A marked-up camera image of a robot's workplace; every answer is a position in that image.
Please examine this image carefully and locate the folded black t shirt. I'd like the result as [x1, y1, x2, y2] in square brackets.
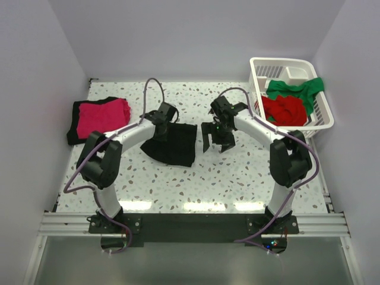
[66, 97, 118, 145]

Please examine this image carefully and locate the green t shirt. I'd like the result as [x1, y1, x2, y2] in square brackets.
[266, 77, 325, 116]

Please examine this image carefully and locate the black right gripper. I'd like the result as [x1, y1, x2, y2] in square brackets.
[202, 121, 236, 153]

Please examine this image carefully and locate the white plastic laundry basket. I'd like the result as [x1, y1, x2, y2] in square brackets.
[249, 57, 334, 138]

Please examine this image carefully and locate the folded pink t shirt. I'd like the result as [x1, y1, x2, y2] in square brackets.
[77, 98, 131, 139]

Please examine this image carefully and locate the black t shirt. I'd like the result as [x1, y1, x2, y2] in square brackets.
[66, 97, 118, 145]
[140, 123, 197, 167]

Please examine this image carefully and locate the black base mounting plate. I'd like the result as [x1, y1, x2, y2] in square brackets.
[87, 213, 299, 253]

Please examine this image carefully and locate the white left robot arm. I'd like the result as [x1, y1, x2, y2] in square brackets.
[77, 102, 179, 233]

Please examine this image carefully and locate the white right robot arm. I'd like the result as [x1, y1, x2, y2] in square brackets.
[201, 96, 312, 234]

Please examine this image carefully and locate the red t shirt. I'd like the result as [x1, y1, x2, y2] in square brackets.
[262, 95, 308, 126]

